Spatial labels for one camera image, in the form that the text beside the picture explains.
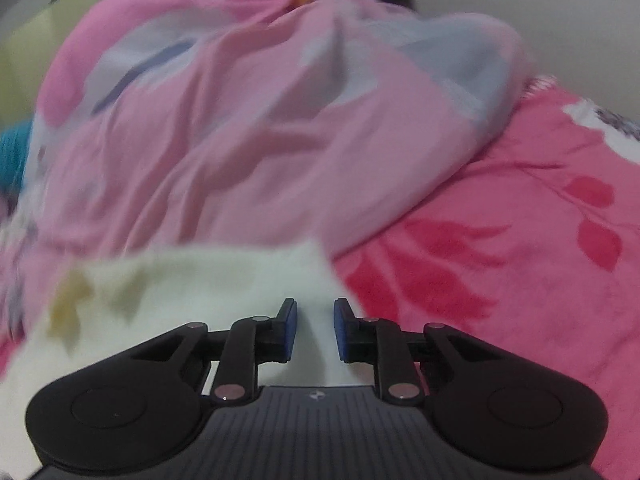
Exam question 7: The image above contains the pink floral blanket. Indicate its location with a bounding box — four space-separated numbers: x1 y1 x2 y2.
330 75 640 480

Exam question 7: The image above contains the pink patterned duvet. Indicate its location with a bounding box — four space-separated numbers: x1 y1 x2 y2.
0 0 538 281

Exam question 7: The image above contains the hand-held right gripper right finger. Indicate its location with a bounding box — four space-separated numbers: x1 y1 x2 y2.
333 297 503 406

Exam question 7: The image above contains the teal striped pillow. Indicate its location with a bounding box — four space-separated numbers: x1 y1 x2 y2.
0 120 33 188

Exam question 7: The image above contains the white deer-print sweater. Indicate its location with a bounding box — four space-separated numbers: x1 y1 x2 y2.
0 240 381 480

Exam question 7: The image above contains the yellow-green wardrobe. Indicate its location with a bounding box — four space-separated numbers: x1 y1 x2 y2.
0 0 101 126

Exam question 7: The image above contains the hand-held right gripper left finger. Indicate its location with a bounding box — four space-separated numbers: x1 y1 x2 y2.
131 297 299 406

